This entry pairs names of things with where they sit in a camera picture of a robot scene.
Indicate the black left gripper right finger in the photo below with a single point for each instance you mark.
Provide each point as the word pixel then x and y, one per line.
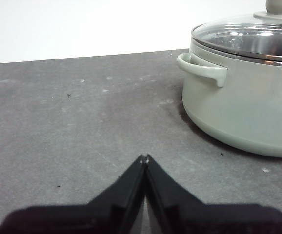
pixel 194 217

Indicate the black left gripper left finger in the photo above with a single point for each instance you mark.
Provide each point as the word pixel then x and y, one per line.
pixel 102 214

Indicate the glass lid with green knob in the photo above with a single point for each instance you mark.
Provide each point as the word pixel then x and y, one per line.
pixel 243 36

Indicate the pale green electric pot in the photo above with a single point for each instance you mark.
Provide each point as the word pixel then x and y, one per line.
pixel 248 109

